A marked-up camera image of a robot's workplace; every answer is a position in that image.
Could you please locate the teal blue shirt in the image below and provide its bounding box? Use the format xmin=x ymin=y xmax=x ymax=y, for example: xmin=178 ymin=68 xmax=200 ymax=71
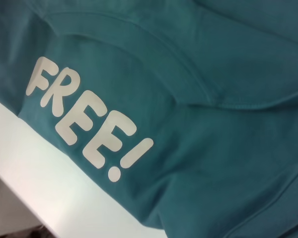
xmin=0 ymin=0 xmax=298 ymax=238

